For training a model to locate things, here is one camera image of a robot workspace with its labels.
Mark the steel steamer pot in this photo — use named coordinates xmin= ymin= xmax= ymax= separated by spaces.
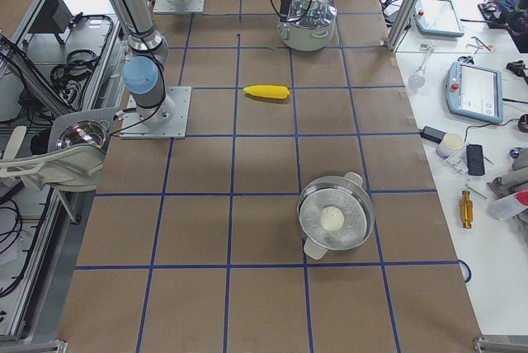
xmin=297 ymin=172 xmax=375 ymax=260

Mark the white steamed bun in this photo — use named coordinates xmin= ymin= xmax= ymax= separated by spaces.
xmin=319 ymin=206 xmax=345 ymax=232

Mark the black phone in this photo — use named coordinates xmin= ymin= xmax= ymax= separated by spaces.
xmin=465 ymin=144 xmax=485 ymax=177

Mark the black power adapter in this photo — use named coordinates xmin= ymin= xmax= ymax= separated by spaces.
xmin=419 ymin=126 xmax=446 ymax=144

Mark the far blue teach pendant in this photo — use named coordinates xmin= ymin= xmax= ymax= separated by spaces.
xmin=414 ymin=0 xmax=464 ymax=38

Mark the white paper cup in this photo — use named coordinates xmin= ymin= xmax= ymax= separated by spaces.
xmin=436 ymin=133 xmax=465 ymax=159

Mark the blue teach pendant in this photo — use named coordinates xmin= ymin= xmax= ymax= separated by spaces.
xmin=414 ymin=0 xmax=464 ymax=38
xmin=445 ymin=62 xmax=503 ymax=125

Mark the steel bowl on chair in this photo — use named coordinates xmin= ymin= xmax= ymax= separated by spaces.
xmin=56 ymin=120 xmax=106 ymax=149

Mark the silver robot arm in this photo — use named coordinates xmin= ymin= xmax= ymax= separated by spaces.
xmin=115 ymin=0 xmax=176 ymax=129

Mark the near blue teach pendant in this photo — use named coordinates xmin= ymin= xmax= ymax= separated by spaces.
xmin=445 ymin=62 xmax=503 ymax=125

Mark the gold metal fitting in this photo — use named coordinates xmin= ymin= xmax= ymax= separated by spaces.
xmin=460 ymin=190 xmax=474 ymax=229

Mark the glass pot lid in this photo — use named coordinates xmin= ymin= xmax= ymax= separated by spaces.
xmin=286 ymin=0 xmax=337 ymax=29

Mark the yellow plastic corn cob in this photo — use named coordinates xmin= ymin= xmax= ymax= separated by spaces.
xmin=243 ymin=84 xmax=290 ymax=101

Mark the pale green electric pot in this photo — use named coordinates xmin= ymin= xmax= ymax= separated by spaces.
xmin=277 ymin=18 xmax=336 ymax=52

